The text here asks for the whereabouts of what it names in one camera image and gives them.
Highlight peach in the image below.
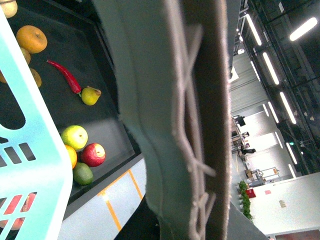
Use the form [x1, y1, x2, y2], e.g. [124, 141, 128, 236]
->
[0, 192, 37, 231]

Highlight yellow green pear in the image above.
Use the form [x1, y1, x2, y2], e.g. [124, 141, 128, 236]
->
[81, 86, 102, 106]

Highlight red chili pepper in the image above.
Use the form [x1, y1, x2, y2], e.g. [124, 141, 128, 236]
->
[46, 59, 82, 96]

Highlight red apple front right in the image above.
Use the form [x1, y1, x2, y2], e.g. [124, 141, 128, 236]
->
[80, 143, 107, 167]

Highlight green apple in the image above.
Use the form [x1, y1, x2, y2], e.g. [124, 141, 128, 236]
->
[60, 125, 89, 151]

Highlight light teal plastic basket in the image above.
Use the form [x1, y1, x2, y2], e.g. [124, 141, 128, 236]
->
[0, 14, 73, 240]

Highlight olive kiwi fruit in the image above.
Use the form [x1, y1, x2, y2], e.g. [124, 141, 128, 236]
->
[29, 67, 42, 88]

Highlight black metal shelf rack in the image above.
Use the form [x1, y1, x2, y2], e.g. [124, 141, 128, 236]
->
[8, 0, 142, 217]

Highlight green avocado front right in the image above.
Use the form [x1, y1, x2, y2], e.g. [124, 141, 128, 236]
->
[72, 162, 94, 186]

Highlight grey camera left gripper finger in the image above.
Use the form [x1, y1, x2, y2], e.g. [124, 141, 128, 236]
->
[93, 0, 231, 240]

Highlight large orange front right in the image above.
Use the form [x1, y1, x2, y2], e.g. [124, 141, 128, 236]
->
[65, 144, 78, 169]

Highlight yellow-orange round pear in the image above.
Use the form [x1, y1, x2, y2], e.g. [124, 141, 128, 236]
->
[16, 25, 48, 54]

